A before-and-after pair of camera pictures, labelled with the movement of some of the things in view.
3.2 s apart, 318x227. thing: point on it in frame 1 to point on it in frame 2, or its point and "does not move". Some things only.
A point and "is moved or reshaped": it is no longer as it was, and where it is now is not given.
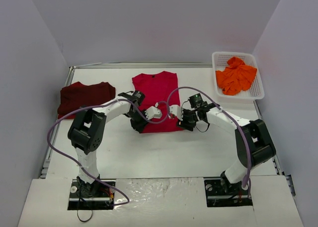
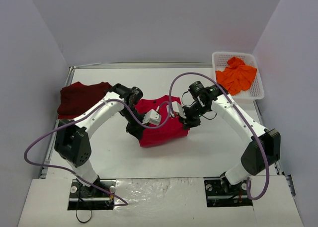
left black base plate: x=84 y=196 does not move
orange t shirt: x=237 y=76 does not move
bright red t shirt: x=157 y=87 is moved or reshaped
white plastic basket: x=254 y=92 does not move
